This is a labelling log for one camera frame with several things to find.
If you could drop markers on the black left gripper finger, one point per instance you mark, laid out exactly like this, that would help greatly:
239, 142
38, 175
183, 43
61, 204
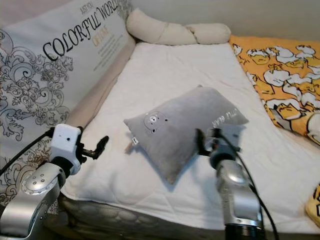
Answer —
101, 143

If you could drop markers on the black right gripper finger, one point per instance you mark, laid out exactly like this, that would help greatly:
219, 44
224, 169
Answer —
200, 141

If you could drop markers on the grey bear plush pillow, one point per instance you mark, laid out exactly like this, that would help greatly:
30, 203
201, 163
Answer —
180, 125

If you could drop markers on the yellow egg cartoon blanket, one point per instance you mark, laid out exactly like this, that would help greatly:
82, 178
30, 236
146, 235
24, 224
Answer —
275, 70

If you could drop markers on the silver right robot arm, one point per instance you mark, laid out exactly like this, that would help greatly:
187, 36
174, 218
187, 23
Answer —
237, 195

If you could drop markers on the grey quilted mattress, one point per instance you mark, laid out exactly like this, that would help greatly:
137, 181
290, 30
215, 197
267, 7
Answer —
130, 220

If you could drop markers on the white quilted mattress cover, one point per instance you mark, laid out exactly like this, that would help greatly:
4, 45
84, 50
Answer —
170, 65

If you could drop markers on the white printed headboard cloth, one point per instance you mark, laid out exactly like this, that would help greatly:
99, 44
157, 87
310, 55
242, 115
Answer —
40, 60

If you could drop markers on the large beige pillow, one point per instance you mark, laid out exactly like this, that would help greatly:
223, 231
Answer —
155, 29

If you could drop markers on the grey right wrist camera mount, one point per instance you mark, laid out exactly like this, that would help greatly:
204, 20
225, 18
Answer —
230, 140

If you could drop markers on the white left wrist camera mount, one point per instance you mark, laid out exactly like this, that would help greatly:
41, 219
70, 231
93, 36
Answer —
66, 140

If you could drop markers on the beige padded bed frame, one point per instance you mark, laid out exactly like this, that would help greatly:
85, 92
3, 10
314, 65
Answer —
102, 85

